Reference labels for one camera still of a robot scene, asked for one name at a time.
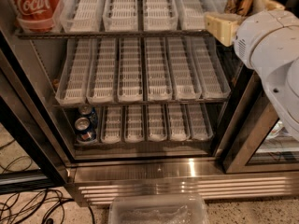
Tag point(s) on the glass fridge door right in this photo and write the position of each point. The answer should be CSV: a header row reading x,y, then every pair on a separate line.
x,y
245,146

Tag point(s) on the blue pepsi can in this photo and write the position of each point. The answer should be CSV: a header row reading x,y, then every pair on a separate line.
x,y
85,130
90,113

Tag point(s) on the blue Pepsi can front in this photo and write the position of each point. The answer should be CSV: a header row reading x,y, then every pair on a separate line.
x,y
85,130

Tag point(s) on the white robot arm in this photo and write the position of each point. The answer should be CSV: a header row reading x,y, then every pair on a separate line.
x,y
267,42

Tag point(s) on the blue Pepsi can rear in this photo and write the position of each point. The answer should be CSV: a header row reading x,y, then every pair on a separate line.
x,y
90,113

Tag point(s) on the open fridge door left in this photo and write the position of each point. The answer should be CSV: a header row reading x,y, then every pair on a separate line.
x,y
18,121

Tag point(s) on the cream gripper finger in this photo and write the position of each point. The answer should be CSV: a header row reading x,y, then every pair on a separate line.
x,y
223,26
266,5

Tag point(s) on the clear tray under cola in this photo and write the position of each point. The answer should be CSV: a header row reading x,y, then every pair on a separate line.
x,y
53,23

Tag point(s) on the stainless steel fridge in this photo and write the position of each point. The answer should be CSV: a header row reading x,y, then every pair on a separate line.
x,y
97,173

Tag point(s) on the white can behind glass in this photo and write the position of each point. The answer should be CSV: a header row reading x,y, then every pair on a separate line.
x,y
275,130

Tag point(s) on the clear plastic bin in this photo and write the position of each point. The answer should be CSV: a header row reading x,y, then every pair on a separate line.
x,y
159,209

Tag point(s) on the red Coca-Cola can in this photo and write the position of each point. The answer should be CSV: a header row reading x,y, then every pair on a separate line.
x,y
36,10

